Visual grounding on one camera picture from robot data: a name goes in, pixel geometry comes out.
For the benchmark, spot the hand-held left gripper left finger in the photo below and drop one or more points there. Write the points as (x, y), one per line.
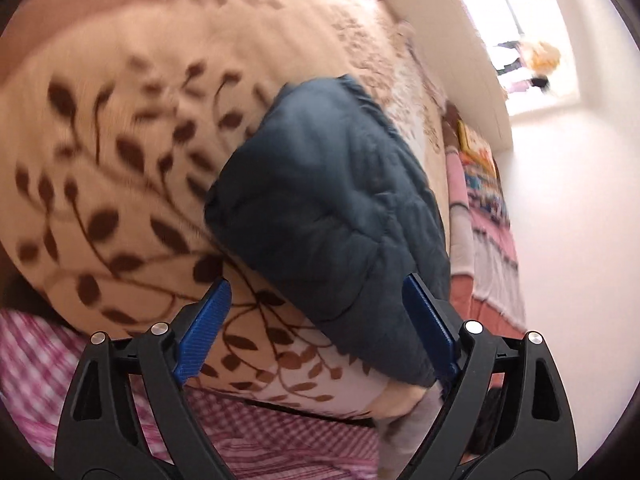
(202, 335)

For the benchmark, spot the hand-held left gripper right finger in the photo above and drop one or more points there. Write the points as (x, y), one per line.
(430, 330)

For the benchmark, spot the dark teal quilted puffer jacket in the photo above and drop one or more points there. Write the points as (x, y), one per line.
(320, 200)

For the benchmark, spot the pink striped quilt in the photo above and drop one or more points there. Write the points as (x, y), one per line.
(492, 260)

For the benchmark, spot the person's pink checked clothing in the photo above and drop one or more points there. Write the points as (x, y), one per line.
(280, 445)

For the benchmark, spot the cartoon print pillow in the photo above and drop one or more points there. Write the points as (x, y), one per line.
(482, 185)

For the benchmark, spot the yellow cushion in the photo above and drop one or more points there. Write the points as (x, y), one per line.
(475, 140)

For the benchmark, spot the brown plush pillow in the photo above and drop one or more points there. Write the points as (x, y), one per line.
(451, 130)

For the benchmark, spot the beige leaf print blanket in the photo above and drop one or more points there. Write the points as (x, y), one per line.
(125, 110)

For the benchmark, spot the white bed headboard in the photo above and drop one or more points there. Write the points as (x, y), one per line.
(460, 45)

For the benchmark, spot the yellow fluffy object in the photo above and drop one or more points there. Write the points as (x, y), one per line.
(542, 55)

